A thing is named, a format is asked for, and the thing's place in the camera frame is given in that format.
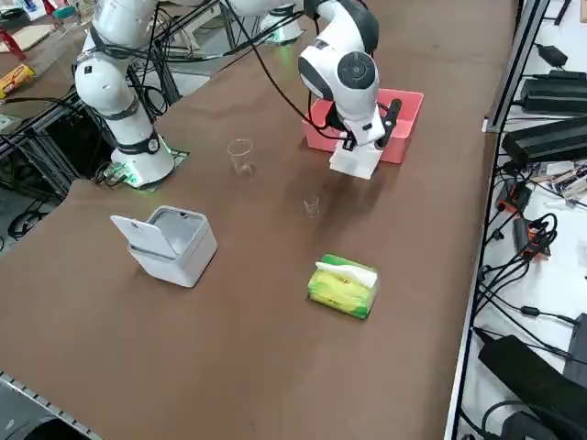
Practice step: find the pink plastic container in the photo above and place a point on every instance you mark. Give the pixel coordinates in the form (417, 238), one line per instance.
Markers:
(403, 133)

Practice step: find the black and orange device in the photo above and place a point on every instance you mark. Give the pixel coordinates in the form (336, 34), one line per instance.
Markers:
(534, 238)

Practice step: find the black device with red parts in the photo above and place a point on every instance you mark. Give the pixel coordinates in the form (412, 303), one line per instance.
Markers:
(516, 197)

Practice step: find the large glass beaker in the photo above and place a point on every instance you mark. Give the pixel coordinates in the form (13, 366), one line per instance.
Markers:
(240, 158)

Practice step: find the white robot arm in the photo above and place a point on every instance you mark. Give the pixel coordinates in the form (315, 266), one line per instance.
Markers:
(286, 32)
(119, 82)

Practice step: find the brown cardboard sheet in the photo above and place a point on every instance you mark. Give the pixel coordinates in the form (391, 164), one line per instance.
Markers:
(27, 36)

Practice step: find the bare circuit boards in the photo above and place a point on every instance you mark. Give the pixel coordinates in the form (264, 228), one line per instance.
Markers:
(566, 181)

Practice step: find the small glass beaker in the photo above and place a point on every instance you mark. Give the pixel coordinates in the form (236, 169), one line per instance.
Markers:
(311, 206)

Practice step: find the aluminium edge rail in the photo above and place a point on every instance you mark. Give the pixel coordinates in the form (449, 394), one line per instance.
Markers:
(46, 403)

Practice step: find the large black power box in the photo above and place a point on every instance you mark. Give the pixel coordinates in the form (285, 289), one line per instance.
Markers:
(555, 94)

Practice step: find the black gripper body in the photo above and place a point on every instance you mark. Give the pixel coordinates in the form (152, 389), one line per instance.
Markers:
(337, 121)

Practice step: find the aluminium frame post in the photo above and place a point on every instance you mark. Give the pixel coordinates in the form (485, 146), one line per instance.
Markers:
(518, 69)

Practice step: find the white lidded trash bin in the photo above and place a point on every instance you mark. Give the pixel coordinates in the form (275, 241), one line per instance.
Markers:
(179, 256)

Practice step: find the green tissue pack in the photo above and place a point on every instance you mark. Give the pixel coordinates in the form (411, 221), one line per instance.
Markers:
(339, 293)

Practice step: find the dark rack stand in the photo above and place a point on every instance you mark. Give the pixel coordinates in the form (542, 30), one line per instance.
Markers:
(561, 11)

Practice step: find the dark grey power box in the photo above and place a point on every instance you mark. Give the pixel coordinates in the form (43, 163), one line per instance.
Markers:
(546, 137)

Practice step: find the black power adapter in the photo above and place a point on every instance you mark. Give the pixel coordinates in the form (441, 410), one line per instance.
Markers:
(527, 371)

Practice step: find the yellow red snack pack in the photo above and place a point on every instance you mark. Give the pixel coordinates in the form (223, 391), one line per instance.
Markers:
(16, 80)

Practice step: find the white tissue sheet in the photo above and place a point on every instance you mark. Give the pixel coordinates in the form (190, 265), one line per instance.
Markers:
(357, 162)

